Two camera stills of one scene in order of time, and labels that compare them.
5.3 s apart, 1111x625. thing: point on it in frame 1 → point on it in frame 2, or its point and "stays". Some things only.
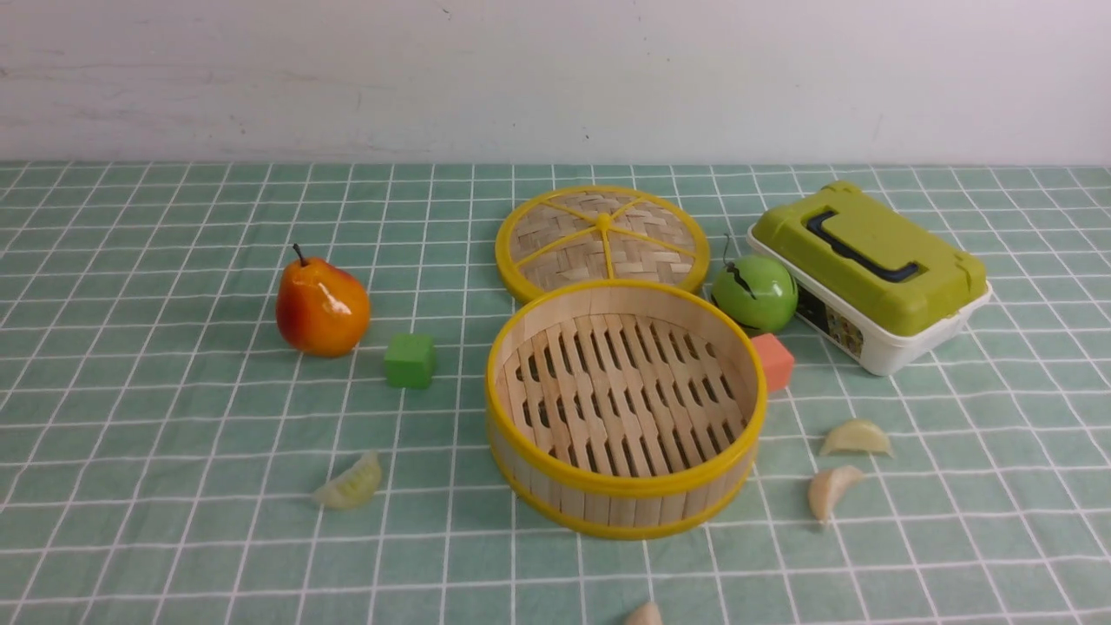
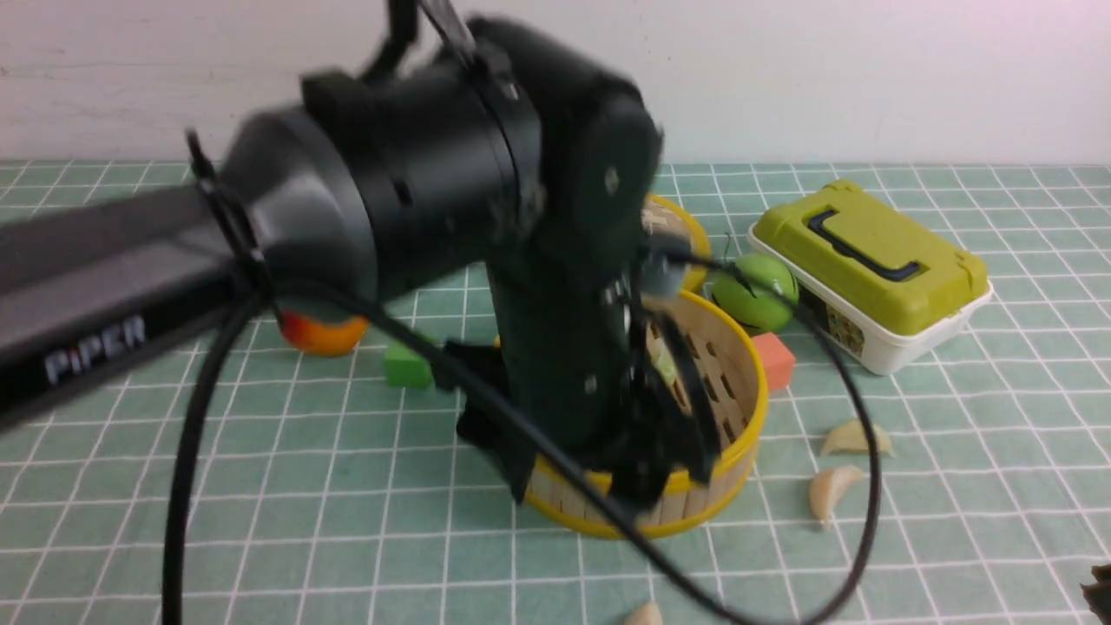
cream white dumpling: (825, 488) stays
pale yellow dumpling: (857, 436) stays
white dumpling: (646, 614) stays
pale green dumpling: (353, 487) → (665, 364)
